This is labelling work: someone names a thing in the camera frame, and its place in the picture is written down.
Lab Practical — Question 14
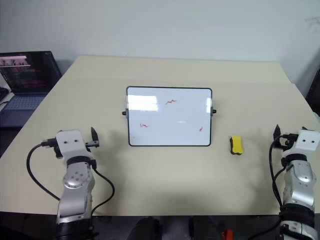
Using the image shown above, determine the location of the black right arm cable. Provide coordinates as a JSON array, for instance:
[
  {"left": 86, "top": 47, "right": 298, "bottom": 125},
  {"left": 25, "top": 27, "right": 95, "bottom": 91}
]
[{"left": 268, "top": 134, "right": 291, "bottom": 211}]

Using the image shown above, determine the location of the open blue laptop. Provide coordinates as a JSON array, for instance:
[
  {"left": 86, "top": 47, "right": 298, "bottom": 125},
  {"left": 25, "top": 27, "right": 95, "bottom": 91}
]
[{"left": 0, "top": 50, "right": 63, "bottom": 129}]

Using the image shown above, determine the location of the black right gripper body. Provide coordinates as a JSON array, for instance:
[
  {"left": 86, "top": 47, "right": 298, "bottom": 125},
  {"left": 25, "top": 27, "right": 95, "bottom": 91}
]
[{"left": 273, "top": 133, "right": 300, "bottom": 151}]

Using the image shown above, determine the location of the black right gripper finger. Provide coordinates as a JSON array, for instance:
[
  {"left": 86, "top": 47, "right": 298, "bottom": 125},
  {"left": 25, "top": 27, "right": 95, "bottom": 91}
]
[{"left": 272, "top": 123, "right": 282, "bottom": 141}]

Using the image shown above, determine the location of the small black-framed whiteboard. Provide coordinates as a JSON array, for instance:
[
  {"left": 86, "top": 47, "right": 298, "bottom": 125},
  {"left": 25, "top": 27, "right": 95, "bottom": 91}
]
[{"left": 121, "top": 85, "right": 218, "bottom": 148}]

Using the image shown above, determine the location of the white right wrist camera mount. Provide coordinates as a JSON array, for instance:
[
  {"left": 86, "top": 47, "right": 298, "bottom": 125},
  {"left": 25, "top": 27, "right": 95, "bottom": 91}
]
[{"left": 290, "top": 129, "right": 320, "bottom": 159}]

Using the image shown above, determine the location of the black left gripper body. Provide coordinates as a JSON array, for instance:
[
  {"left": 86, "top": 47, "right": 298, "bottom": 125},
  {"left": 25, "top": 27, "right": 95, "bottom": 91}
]
[{"left": 84, "top": 140, "right": 101, "bottom": 151}]

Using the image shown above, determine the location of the yellow and black eraser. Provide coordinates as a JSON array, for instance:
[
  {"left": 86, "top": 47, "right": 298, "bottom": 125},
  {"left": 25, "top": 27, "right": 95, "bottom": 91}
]
[{"left": 228, "top": 135, "right": 244, "bottom": 155}]

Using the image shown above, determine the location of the dark rounded shape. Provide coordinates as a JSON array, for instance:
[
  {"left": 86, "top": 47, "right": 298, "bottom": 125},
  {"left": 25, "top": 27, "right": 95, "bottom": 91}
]
[{"left": 128, "top": 216, "right": 164, "bottom": 240}]

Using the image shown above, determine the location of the small red part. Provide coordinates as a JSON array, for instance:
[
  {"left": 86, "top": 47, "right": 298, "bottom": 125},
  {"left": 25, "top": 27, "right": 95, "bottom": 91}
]
[{"left": 221, "top": 229, "right": 235, "bottom": 240}]

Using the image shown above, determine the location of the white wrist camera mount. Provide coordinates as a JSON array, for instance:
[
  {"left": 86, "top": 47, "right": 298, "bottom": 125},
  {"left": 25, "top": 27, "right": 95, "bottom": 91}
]
[
  {"left": 55, "top": 129, "right": 96, "bottom": 166},
  {"left": 290, "top": 129, "right": 320, "bottom": 159}
]

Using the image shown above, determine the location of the black chair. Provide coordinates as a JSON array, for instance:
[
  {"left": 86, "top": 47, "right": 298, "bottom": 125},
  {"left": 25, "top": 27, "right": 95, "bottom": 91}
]
[{"left": 305, "top": 59, "right": 320, "bottom": 115}]

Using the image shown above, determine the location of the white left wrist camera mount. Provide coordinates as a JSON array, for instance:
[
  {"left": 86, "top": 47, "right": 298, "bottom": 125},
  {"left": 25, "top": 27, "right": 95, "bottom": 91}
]
[{"left": 55, "top": 129, "right": 96, "bottom": 166}]

